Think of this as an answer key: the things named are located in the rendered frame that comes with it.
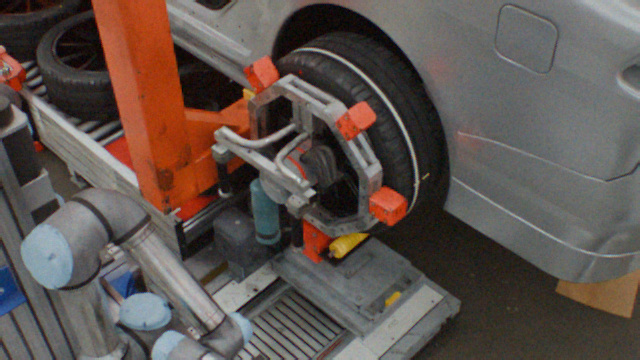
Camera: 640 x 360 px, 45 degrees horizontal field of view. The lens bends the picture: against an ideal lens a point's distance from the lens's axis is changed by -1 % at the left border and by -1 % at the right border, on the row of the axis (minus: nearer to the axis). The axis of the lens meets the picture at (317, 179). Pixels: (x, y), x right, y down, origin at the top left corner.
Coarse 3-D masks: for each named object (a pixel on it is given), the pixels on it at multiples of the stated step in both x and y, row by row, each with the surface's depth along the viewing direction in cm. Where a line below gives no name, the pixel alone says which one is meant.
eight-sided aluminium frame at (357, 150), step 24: (264, 96) 244; (288, 96) 234; (312, 96) 233; (264, 120) 261; (336, 120) 224; (360, 144) 228; (360, 168) 227; (360, 192) 233; (312, 216) 263; (336, 216) 263; (360, 216) 240
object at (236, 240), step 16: (240, 208) 298; (224, 224) 290; (240, 224) 290; (288, 224) 305; (224, 240) 290; (240, 240) 285; (256, 240) 290; (224, 256) 298; (240, 256) 290; (256, 256) 295; (272, 256) 320; (224, 272) 315; (240, 272) 310
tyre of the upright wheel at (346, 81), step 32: (352, 32) 245; (288, 64) 241; (320, 64) 231; (352, 64) 231; (384, 64) 234; (352, 96) 226; (384, 96) 228; (416, 96) 234; (384, 128) 225; (416, 128) 231; (384, 160) 230; (416, 160) 233; (384, 224) 248
